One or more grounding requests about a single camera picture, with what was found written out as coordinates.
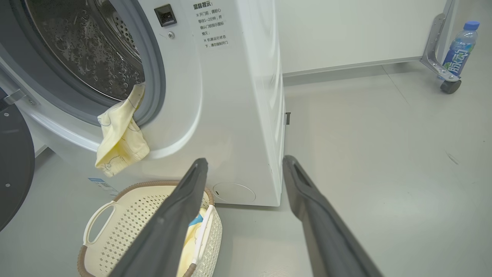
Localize cream garment with blue trim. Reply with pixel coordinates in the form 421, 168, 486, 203
177, 208, 208, 277

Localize grey washing machine door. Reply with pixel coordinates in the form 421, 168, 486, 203
0, 88, 36, 231

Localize white front-load washing machine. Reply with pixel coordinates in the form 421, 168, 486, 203
0, 0, 287, 207

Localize black door latch socket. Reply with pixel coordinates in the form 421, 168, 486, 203
154, 4, 178, 27

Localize cream perforated laundry basket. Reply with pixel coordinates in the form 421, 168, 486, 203
77, 181, 223, 277

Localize metal door hinge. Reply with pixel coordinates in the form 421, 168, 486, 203
4, 89, 39, 106

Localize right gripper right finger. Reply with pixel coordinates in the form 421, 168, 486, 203
283, 155, 385, 277

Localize plain cream printed garment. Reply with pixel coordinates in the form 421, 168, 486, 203
95, 83, 150, 177

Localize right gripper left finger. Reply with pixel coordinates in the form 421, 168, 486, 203
108, 158, 209, 277

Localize blue energy label sticker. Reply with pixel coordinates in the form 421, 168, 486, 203
88, 177, 120, 197

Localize round drain filter cover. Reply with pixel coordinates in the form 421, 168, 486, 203
213, 183, 256, 204

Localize blue label water bottle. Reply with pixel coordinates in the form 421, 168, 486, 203
442, 20, 480, 77

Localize metal bracket with caster wheel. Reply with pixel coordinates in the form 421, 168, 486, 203
420, 13, 462, 94

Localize stainless steel washer drum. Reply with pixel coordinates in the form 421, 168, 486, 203
23, 0, 146, 101

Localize white partition panel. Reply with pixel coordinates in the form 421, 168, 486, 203
275, 0, 460, 75

